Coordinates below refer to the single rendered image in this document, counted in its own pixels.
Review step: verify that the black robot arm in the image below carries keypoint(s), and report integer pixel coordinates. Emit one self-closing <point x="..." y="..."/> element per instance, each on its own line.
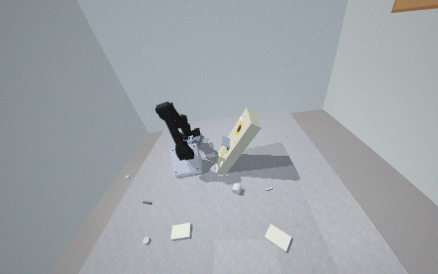
<point x="167" y="112"/>

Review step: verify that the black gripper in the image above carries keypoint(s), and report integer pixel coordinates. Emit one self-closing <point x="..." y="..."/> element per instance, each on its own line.
<point x="195" y="132"/>

